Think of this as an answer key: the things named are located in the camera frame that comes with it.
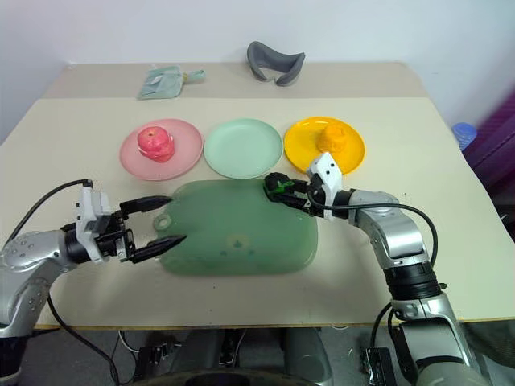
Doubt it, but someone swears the small green toy item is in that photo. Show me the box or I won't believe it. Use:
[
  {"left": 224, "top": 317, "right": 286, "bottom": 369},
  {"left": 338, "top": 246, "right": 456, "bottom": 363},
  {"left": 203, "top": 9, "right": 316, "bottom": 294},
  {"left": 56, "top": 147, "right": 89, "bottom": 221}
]
[{"left": 263, "top": 178, "right": 298, "bottom": 199}]

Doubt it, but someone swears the green round plate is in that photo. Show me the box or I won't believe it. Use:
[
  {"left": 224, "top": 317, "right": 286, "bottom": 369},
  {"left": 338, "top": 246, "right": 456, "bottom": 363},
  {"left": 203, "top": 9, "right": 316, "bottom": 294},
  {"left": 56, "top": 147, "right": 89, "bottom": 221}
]
[{"left": 203, "top": 117, "right": 284, "bottom": 180}]

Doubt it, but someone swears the purple fabric object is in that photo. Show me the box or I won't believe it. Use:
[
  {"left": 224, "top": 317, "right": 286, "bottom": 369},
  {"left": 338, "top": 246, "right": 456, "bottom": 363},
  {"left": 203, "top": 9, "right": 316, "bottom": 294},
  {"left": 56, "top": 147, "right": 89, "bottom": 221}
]
[{"left": 462, "top": 94, "right": 515, "bottom": 204}]

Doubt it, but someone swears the yellow round plate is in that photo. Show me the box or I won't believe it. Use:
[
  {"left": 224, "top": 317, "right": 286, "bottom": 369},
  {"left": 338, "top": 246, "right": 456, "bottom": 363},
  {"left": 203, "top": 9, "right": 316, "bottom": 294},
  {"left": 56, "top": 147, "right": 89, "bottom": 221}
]
[{"left": 282, "top": 116, "right": 368, "bottom": 177}]

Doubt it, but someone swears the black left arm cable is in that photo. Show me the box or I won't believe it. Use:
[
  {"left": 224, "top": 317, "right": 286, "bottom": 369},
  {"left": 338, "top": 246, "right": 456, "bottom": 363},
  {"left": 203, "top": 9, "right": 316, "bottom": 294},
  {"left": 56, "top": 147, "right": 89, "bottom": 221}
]
[{"left": 0, "top": 179, "right": 94, "bottom": 251}]

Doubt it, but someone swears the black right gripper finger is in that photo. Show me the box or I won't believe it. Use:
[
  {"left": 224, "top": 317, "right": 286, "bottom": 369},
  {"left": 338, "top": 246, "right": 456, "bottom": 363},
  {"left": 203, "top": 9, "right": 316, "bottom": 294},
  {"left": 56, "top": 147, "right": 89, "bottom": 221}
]
[
  {"left": 263, "top": 172, "right": 310, "bottom": 191},
  {"left": 268, "top": 191, "right": 311, "bottom": 211}
]

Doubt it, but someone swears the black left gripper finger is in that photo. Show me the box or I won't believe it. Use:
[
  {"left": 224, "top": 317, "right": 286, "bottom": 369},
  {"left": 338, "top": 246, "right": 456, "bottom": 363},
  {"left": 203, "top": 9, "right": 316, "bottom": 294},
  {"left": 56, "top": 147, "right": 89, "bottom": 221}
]
[
  {"left": 131, "top": 235, "right": 187, "bottom": 265},
  {"left": 119, "top": 195, "right": 175, "bottom": 216}
]

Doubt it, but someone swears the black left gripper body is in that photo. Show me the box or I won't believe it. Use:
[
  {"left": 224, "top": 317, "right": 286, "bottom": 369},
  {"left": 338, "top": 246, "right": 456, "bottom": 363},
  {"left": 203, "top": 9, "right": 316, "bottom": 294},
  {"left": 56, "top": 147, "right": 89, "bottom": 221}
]
[{"left": 94, "top": 209, "right": 137, "bottom": 263}]

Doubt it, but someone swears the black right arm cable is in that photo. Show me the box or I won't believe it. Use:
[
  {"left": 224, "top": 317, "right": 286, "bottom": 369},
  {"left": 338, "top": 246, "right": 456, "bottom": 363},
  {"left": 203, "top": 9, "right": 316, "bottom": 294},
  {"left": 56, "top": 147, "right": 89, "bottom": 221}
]
[{"left": 321, "top": 203, "right": 440, "bottom": 267}]

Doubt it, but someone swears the grey foam face pad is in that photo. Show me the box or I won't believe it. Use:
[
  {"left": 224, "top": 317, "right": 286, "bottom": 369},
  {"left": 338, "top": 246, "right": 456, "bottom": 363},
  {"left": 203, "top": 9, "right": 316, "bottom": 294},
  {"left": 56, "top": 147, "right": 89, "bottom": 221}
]
[{"left": 245, "top": 40, "right": 306, "bottom": 88}]

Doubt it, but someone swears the blue bottle cap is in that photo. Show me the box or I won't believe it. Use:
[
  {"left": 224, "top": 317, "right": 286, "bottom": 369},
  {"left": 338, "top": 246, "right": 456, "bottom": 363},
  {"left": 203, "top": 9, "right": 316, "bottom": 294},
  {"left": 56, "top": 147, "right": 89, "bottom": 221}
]
[{"left": 450, "top": 121, "right": 479, "bottom": 153}]

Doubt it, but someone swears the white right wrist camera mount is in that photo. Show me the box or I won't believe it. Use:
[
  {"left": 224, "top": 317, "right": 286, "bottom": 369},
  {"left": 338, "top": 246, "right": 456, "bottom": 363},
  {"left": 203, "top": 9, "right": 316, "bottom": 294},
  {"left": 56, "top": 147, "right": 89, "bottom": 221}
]
[{"left": 307, "top": 152, "right": 344, "bottom": 223}]

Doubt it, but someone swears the orange toy fruit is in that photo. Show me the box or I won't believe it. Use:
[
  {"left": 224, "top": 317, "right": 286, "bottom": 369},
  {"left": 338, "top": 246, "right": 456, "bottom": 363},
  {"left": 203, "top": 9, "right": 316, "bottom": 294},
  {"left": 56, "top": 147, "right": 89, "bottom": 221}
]
[{"left": 317, "top": 123, "right": 349, "bottom": 155}]

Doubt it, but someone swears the pale green zip pouch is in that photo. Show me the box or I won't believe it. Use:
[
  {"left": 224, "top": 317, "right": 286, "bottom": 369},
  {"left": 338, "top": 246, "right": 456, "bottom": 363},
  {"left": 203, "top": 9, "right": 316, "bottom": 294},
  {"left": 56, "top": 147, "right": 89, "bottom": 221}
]
[{"left": 136, "top": 65, "right": 207, "bottom": 101}]

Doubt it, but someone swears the dark rounded base shape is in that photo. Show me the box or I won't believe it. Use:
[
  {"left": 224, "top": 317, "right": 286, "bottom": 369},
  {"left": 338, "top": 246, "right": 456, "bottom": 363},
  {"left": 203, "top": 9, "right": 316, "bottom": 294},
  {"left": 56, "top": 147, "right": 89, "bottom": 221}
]
[{"left": 132, "top": 328, "right": 336, "bottom": 386}]

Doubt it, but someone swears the red toy apple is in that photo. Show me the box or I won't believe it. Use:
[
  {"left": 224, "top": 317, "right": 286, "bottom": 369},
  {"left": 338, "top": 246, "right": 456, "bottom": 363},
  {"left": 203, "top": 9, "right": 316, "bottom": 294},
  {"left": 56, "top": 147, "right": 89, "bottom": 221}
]
[{"left": 135, "top": 125, "right": 176, "bottom": 164}]

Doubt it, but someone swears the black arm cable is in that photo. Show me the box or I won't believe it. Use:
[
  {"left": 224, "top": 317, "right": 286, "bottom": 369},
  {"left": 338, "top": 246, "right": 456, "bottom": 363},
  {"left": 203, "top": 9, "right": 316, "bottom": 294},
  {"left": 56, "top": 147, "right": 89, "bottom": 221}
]
[
  {"left": 321, "top": 203, "right": 440, "bottom": 267},
  {"left": 0, "top": 179, "right": 94, "bottom": 251}
]

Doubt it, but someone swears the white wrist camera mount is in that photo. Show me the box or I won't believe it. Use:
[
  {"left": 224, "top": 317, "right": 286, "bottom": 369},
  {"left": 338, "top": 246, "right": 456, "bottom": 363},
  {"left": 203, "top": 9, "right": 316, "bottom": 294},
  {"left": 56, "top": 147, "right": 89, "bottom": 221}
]
[
  {"left": 73, "top": 186, "right": 114, "bottom": 263},
  {"left": 307, "top": 152, "right": 344, "bottom": 223}
]

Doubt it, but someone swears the white thin cable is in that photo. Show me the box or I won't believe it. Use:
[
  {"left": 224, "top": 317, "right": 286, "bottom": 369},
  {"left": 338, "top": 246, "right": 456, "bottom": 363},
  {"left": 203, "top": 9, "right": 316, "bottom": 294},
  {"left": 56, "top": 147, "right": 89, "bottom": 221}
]
[{"left": 117, "top": 329, "right": 140, "bottom": 357}]

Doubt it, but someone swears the pink round plate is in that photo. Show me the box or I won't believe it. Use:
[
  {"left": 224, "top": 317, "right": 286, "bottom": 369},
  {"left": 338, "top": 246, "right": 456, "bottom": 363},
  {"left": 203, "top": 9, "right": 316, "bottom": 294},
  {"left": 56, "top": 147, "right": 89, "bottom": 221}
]
[{"left": 118, "top": 118, "right": 204, "bottom": 183}]

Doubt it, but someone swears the black small box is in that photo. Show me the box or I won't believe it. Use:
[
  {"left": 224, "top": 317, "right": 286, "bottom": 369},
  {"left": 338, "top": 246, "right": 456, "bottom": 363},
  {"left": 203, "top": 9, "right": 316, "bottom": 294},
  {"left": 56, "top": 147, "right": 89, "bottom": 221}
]
[{"left": 360, "top": 347, "right": 394, "bottom": 384}]

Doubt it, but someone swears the green cutting board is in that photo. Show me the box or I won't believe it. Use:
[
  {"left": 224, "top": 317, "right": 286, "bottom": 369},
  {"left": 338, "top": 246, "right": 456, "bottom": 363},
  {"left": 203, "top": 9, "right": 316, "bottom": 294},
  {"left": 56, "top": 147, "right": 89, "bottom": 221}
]
[{"left": 152, "top": 179, "right": 320, "bottom": 278}]

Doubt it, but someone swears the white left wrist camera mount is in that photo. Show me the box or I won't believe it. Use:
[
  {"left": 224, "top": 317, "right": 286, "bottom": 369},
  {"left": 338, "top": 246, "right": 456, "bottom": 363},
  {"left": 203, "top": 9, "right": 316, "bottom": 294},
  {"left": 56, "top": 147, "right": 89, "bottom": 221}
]
[{"left": 73, "top": 186, "right": 114, "bottom": 263}]

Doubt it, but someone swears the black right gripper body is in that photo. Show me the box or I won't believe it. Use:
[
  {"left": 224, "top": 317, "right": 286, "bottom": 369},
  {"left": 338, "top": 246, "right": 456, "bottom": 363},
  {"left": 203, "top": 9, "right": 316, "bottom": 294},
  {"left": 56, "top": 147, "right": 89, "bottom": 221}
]
[{"left": 301, "top": 176, "right": 328, "bottom": 219}]

